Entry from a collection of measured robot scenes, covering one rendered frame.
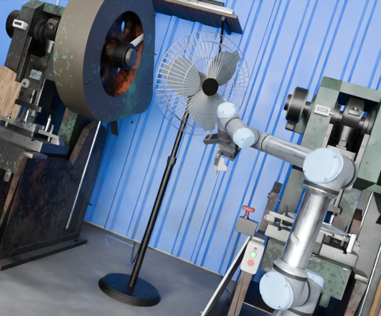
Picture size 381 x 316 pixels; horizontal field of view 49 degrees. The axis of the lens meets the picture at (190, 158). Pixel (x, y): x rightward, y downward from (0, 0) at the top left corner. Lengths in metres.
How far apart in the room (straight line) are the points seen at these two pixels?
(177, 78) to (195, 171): 1.34
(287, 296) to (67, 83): 1.54
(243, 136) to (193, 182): 1.94
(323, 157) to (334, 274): 0.86
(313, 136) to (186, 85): 0.74
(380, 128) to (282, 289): 1.08
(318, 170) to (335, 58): 2.23
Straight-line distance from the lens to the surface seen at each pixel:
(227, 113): 1.63
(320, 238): 2.13
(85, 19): 2.24
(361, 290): 2.07
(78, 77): 2.25
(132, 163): 3.62
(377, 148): 2.19
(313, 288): 1.53
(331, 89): 2.19
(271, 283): 1.42
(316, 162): 1.37
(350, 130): 2.25
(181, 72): 2.36
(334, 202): 2.18
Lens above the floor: 0.99
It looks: 3 degrees down
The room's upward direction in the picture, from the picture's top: 18 degrees clockwise
